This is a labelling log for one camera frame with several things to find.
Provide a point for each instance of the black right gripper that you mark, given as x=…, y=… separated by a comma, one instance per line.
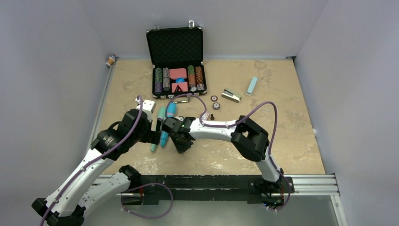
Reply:
x=183, y=148

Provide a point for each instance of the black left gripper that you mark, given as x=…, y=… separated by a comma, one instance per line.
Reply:
x=153, y=136

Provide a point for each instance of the light blue stapler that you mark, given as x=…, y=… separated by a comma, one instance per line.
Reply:
x=236, y=95

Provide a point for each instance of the red white staple box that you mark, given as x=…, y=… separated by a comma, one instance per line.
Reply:
x=205, y=116

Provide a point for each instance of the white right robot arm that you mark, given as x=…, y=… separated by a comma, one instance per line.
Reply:
x=250, y=139

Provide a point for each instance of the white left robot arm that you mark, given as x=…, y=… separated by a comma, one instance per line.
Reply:
x=71, y=202

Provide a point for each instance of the green marker pen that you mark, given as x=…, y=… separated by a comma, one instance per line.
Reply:
x=160, y=118

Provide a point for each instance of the blue marker pen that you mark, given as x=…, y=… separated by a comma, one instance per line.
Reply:
x=169, y=112

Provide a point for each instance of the brown poker chip top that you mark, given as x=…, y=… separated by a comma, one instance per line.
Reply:
x=214, y=98

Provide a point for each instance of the black poker chip case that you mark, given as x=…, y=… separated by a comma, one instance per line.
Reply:
x=177, y=61

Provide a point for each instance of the small bottle in corner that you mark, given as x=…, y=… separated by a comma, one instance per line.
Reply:
x=111, y=60

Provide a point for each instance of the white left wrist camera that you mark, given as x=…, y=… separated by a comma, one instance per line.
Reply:
x=148, y=107

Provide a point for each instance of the black table frame rail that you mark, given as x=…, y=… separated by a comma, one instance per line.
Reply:
x=242, y=188

